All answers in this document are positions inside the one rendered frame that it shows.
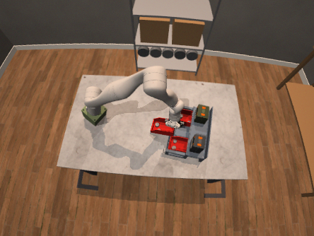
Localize black tool case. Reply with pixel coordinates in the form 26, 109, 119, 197
190, 134, 206, 153

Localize olive green tool case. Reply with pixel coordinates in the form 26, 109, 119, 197
194, 105, 209, 124

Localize grey metal shelf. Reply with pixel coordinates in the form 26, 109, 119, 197
163, 106, 213, 162

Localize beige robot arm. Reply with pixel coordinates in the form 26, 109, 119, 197
84, 66, 185, 129

